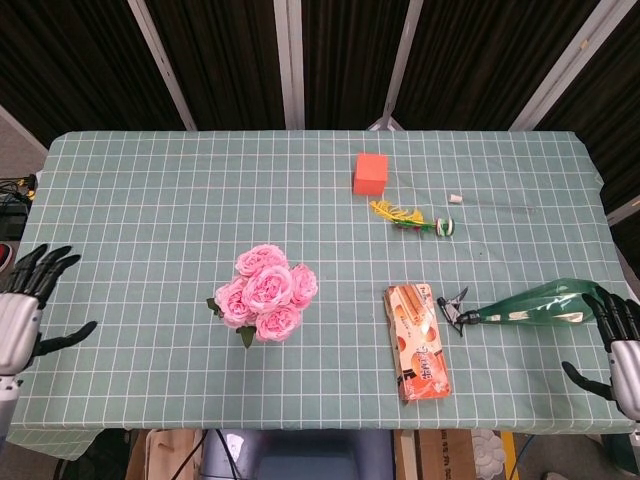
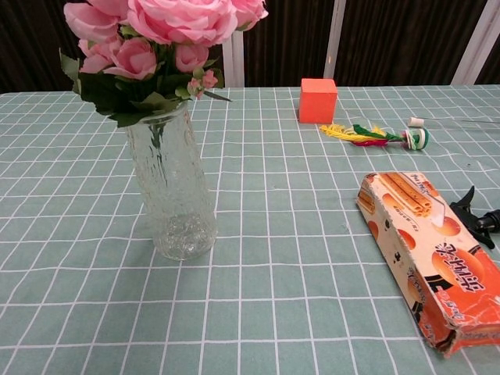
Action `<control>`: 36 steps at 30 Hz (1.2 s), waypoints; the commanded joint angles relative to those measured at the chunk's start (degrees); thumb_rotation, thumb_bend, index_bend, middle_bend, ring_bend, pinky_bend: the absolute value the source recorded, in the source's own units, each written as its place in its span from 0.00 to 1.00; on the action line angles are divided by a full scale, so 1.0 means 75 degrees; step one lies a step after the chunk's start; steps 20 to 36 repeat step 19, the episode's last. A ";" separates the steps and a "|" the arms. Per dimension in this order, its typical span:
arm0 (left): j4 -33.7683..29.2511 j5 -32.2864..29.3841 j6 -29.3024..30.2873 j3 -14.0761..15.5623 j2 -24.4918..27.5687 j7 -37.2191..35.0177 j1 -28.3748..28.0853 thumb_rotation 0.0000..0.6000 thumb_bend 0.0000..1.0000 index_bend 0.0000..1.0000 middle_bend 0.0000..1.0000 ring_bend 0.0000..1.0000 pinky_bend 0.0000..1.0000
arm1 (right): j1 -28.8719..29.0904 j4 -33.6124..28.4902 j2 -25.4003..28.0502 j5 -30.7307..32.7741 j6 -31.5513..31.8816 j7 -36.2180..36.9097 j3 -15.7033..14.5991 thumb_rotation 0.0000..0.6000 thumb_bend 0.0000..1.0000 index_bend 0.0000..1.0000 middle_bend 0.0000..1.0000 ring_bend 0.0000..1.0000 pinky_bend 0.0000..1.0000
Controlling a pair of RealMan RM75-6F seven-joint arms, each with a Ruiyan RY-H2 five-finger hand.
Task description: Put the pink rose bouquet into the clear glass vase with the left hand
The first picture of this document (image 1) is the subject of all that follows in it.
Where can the orange foam cube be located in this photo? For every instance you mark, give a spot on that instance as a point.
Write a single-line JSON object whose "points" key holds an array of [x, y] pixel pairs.
{"points": [[370, 175]]}

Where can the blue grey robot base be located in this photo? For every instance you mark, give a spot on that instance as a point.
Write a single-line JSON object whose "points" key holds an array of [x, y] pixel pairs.
{"points": [[310, 457]]}

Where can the colourful feather shuttlecock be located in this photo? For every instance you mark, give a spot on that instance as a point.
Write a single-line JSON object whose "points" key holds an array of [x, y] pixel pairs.
{"points": [[415, 222]]}

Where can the orange egg roll biscuit box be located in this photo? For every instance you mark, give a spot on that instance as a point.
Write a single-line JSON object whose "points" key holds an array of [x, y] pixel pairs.
{"points": [[417, 345]]}

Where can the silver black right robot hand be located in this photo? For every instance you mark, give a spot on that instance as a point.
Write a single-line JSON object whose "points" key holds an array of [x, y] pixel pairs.
{"points": [[627, 370]]}

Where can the brown cardboard box printed letters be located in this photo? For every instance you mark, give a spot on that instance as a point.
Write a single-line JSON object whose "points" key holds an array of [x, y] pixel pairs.
{"points": [[440, 455]]}

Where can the green white grid tablecloth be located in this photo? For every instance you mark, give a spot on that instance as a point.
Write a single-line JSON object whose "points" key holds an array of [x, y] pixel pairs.
{"points": [[150, 200]]}

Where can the blue grey left robot arm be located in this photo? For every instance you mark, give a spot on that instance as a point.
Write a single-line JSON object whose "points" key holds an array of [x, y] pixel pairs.
{"points": [[7, 405]]}

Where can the white metal frame post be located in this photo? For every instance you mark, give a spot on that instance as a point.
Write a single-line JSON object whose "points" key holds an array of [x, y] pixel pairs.
{"points": [[162, 65], [565, 65], [400, 75], [290, 60]]}

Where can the green spray bottle black trigger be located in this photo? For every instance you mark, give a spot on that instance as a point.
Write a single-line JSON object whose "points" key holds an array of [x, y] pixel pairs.
{"points": [[540, 305]]}

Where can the black pleated curtain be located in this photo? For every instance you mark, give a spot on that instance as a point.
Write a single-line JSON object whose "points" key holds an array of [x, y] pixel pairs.
{"points": [[75, 60]]}

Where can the pink artificial flower bouquet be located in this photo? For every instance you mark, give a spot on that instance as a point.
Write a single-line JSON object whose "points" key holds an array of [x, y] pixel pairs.
{"points": [[267, 295]]}

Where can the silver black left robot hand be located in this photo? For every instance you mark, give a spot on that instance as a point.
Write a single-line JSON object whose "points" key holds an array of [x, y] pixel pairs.
{"points": [[17, 325]]}

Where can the thin clear rod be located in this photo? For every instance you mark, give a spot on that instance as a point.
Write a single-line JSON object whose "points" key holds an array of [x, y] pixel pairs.
{"points": [[500, 205]]}

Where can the small white eraser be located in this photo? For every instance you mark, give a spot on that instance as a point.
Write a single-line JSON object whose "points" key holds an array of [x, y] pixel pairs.
{"points": [[455, 199]]}

